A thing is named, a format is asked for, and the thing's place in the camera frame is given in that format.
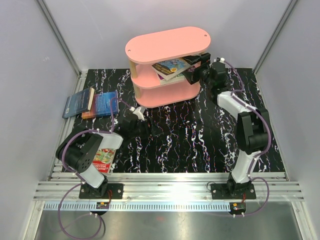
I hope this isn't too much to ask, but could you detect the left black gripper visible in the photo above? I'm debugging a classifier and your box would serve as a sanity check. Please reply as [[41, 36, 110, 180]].
[[129, 116, 163, 140]]

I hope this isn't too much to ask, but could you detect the dark blue book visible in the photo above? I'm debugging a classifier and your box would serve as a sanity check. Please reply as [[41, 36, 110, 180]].
[[62, 87, 95, 119]]

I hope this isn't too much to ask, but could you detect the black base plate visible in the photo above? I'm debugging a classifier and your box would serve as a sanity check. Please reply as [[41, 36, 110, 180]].
[[79, 183, 124, 200], [209, 183, 257, 200]]

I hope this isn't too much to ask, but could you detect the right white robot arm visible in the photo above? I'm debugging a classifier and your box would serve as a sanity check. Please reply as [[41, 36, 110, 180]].
[[185, 53, 272, 199]]

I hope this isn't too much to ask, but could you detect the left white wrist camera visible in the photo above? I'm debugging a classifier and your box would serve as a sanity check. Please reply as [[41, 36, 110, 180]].
[[129, 106, 146, 121]]

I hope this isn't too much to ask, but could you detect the black marble pattern mat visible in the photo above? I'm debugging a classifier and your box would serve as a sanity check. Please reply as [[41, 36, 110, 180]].
[[73, 68, 285, 173]]

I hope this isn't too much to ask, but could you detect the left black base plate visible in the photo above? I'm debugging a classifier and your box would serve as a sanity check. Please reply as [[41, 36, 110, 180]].
[[79, 183, 124, 200]]

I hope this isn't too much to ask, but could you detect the blue orange book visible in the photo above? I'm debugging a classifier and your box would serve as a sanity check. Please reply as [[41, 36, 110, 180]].
[[81, 91, 119, 119]]

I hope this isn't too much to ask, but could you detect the red 13-storey treehouse book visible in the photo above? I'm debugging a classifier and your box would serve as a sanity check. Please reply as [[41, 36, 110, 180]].
[[92, 148, 116, 174]]

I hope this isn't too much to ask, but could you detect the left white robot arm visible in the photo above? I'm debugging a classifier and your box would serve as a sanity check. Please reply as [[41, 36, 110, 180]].
[[55, 116, 163, 199]]

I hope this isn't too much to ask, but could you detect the black yellow treehouse book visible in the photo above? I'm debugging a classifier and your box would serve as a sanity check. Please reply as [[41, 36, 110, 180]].
[[151, 57, 192, 80]]

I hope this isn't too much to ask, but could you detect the aluminium mounting rail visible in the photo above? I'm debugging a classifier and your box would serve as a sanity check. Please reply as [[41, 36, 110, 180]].
[[33, 172, 304, 212]]

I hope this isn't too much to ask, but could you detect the pink three-tier shelf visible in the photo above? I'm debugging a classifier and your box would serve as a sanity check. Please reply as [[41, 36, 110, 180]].
[[125, 26, 211, 108]]

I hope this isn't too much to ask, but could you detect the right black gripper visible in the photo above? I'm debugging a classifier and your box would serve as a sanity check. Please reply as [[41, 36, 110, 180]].
[[181, 53, 213, 88]]

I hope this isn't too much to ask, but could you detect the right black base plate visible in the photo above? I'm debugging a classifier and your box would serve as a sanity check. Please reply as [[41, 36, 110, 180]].
[[209, 183, 257, 200]]

